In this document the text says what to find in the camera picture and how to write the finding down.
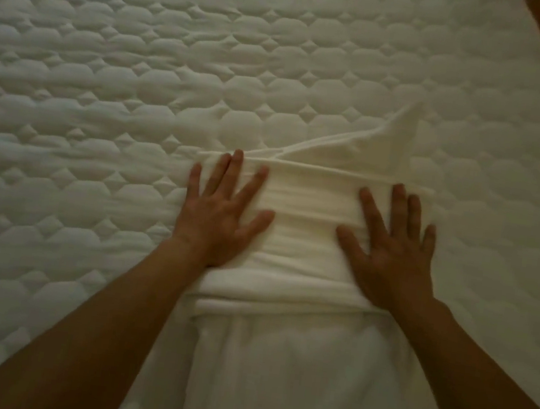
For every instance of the person's right hand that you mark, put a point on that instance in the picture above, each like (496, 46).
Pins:
(393, 267)

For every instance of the person's left hand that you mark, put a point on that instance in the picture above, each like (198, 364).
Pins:
(210, 226)

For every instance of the person's right middle finger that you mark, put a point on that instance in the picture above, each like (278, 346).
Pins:
(399, 209)

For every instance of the person's left little finger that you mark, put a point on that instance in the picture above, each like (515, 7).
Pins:
(194, 181)

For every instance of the person's left thumb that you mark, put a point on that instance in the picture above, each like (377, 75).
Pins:
(256, 223)

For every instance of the person's left middle finger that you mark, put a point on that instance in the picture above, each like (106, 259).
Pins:
(231, 173)

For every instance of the person's right thumb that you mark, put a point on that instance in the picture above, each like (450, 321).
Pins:
(352, 243)

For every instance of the person's right little finger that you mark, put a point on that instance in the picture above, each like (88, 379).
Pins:
(429, 240)

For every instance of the white towel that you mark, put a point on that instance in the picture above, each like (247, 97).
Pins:
(304, 285)

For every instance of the person's left forearm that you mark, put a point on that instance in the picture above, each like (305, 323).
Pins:
(89, 336)

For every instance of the person's right forearm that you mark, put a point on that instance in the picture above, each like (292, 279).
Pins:
(483, 393)

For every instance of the white quilted mattress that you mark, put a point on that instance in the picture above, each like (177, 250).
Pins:
(116, 92)

